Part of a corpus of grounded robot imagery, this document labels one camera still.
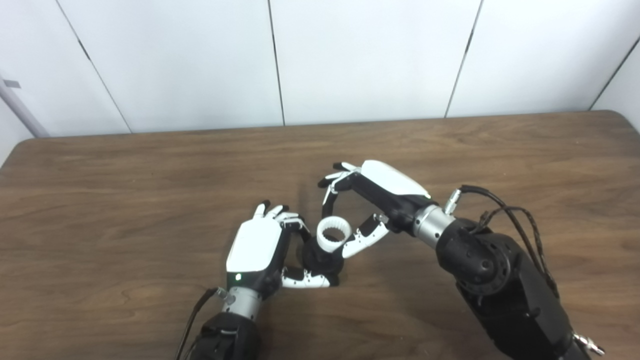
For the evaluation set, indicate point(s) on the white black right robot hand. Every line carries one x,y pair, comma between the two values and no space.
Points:
390,190

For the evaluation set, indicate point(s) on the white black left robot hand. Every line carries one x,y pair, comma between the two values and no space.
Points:
255,247

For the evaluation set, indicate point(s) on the round black plastic part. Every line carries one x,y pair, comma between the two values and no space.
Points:
320,261

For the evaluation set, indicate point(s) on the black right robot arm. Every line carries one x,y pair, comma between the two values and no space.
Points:
500,280

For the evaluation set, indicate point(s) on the gray tape label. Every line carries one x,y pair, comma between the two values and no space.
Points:
11,83

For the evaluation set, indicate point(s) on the gray wall corner post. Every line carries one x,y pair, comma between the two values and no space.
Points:
22,110

